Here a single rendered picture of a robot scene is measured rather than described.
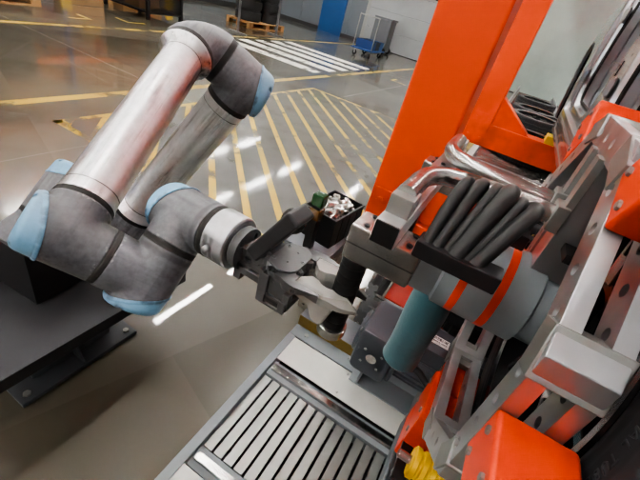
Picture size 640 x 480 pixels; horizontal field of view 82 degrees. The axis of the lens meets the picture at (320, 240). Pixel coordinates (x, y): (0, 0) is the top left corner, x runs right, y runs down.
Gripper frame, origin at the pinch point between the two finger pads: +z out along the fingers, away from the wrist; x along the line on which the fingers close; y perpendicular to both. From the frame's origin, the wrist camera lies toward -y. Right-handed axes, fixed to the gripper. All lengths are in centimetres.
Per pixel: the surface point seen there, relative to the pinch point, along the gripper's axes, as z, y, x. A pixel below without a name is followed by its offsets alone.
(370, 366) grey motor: 5, 54, -39
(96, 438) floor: -52, 83, 11
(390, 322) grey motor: 4, 42, -47
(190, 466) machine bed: -24, 76, 4
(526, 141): 23, 17, -253
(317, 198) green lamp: -32, 18, -53
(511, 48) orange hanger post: -12, -32, -253
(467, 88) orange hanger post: -5, -23, -60
